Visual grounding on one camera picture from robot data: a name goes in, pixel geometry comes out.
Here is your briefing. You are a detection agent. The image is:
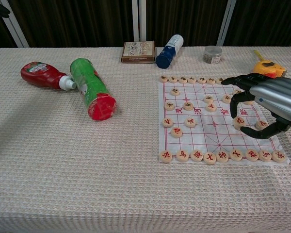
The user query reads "small wooden box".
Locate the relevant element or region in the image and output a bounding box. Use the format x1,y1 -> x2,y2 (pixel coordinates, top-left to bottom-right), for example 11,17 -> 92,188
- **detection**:
121,40 -> 158,64

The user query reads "dark pleated curtain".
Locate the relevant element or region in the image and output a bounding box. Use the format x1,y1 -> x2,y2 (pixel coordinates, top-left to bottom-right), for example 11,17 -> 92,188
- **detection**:
0,0 -> 291,49

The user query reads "white metal frame post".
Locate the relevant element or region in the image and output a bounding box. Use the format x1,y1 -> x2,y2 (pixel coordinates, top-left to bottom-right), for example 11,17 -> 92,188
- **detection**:
0,0 -> 30,49
131,0 -> 146,42
216,0 -> 237,47

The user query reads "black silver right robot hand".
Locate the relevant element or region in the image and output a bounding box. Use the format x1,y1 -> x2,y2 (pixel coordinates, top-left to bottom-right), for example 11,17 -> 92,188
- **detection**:
220,74 -> 291,140

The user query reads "white chess board sheet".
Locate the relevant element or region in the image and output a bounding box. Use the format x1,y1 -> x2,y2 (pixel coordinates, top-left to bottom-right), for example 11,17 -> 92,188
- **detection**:
158,78 -> 290,166

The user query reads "green chip can red lid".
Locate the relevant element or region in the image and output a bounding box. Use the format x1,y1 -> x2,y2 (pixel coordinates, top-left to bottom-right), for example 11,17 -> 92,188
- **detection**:
69,57 -> 118,121

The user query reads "beige waffle-weave tablecloth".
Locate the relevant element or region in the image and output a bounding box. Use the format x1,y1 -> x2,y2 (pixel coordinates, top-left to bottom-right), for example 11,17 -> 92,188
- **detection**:
0,46 -> 291,233

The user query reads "red ketchup squeeze bottle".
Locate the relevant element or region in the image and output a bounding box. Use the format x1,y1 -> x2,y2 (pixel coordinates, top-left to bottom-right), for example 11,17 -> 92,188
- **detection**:
20,61 -> 77,91

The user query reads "blue and white bottle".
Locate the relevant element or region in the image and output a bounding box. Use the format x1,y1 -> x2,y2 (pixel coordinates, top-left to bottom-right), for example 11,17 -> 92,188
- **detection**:
155,33 -> 185,69

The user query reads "yellow tape measure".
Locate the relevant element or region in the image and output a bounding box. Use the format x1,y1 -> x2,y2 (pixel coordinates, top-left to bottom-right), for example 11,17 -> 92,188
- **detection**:
253,50 -> 289,79

